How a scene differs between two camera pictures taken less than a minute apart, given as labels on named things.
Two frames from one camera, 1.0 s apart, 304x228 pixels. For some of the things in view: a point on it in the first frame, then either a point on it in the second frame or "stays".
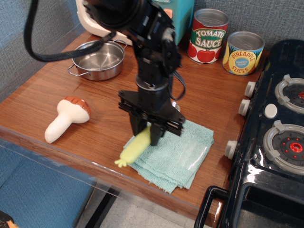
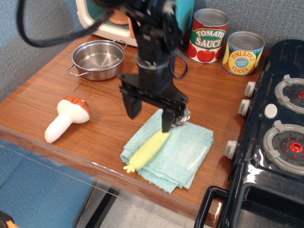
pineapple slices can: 243,52 stays
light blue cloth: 174,162 stays
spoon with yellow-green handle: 136,148 to 136,161
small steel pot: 102,64 stays
